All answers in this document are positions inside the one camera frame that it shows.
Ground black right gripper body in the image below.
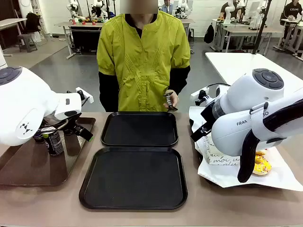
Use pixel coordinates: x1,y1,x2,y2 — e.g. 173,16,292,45
200,100,217,130

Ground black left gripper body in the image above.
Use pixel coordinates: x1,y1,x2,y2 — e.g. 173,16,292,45
62,113,83,136

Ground metal serving tongs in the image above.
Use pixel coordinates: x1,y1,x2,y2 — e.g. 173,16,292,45
163,92,178,113

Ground person's right black-sleeved forearm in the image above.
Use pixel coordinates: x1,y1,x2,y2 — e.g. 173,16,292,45
98,70,119,113

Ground person's left black-sleeved forearm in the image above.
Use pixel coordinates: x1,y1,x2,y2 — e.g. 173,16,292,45
169,65,191,96

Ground person's left hand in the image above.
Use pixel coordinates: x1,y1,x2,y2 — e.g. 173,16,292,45
165,90,180,109

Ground white paper sheet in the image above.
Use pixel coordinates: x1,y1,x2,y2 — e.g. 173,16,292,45
188,105,303,192

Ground black square serving tray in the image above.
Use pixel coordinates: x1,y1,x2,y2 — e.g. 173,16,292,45
100,111,179,147
79,146,188,210

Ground white table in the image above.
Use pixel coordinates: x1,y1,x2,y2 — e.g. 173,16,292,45
205,52,303,94

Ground brown plastic tray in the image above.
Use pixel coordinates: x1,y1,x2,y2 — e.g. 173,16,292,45
0,117,97,187

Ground yellow sprinkled donut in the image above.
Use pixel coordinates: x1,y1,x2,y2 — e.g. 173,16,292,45
253,155,273,176

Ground yellow-green jacket torso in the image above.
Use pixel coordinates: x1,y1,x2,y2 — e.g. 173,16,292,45
96,10,191,113

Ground black hanging bag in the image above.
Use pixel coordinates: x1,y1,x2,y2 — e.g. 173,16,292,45
204,23,215,44

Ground black cabinet under table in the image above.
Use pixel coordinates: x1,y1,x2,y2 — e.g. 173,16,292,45
70,26,102,52

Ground long grey background table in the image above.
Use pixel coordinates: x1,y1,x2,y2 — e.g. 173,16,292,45
211,18,284,53

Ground grey stool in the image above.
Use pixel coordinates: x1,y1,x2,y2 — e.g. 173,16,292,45
17,33,38,53

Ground black stand pole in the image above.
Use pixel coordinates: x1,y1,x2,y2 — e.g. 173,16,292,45
251,0,273,55

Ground seated person in brown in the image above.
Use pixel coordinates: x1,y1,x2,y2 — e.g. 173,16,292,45
220,0,239,19

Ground black backpack on chair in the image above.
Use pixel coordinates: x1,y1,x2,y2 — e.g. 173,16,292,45
24,11,42,34

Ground person in blue shirt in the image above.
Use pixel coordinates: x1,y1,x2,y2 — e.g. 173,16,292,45
163,0,174,13

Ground white background desk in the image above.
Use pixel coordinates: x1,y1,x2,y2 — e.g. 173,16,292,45
0,18,28,57

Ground person in black Celine shirt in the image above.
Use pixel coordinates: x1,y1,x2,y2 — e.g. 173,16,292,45
280,0,303,48

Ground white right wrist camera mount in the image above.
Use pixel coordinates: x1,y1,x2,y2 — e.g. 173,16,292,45
190,87,210,106

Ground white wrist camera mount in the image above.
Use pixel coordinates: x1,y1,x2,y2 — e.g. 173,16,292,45
190,87,210,106
75,87,94,104

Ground thin black camera cable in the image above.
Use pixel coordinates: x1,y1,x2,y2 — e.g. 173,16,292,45
205,82,232,89

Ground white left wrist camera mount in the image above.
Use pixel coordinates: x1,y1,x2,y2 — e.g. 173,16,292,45
75,87,94,104

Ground black cable sleeve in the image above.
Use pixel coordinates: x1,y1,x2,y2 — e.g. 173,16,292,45
237,98,303,184

